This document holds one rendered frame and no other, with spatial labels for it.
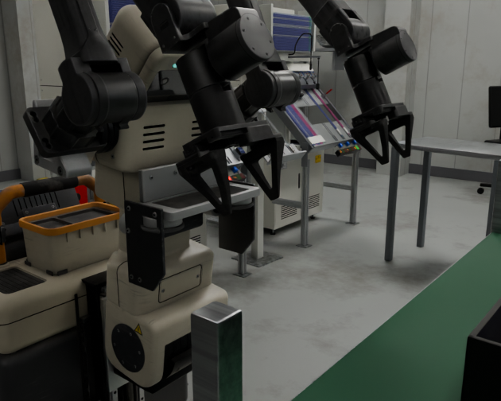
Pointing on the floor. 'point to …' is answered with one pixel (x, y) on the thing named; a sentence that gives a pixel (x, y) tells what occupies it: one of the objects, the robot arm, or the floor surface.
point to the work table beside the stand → (428, 144)
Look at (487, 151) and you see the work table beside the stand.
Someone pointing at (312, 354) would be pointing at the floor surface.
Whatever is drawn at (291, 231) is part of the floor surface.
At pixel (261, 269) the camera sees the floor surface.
